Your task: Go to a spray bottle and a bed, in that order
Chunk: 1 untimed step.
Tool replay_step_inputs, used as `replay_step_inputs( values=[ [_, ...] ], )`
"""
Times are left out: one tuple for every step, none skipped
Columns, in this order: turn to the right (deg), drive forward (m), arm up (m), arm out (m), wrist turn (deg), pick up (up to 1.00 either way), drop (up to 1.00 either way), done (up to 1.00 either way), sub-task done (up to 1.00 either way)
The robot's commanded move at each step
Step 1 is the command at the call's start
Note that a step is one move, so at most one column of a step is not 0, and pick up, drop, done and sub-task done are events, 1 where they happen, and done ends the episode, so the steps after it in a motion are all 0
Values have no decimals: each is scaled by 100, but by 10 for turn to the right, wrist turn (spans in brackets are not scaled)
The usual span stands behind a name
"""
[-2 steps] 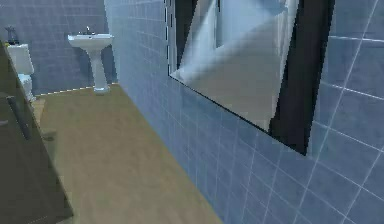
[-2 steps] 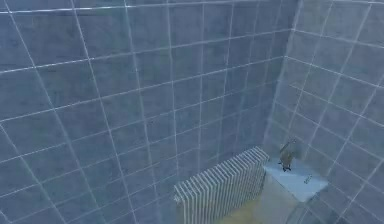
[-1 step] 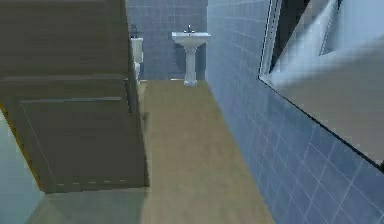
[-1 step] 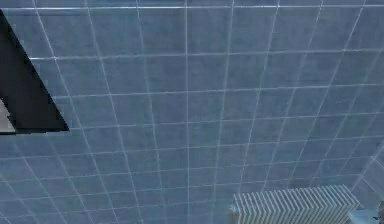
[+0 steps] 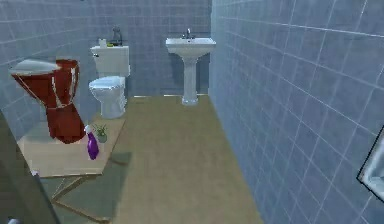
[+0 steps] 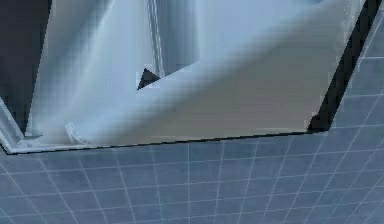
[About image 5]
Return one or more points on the purple spray bottle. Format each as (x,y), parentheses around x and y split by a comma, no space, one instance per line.
(92,146)

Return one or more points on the white pedestal sink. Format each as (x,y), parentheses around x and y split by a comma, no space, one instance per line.
(190,60)

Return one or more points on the light wooden table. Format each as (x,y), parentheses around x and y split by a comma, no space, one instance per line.
(63,158)

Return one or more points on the small green potted plant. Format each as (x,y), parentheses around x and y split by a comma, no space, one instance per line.
(101,132)

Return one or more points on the grey room door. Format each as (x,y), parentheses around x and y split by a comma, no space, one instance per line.
(20,180)

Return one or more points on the green soap bar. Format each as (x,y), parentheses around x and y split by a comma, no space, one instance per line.
(110,45)

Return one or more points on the chrome faucet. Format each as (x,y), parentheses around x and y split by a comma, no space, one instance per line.
(188,33)

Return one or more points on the red goblet drum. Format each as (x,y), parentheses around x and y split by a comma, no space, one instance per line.
(56,93)

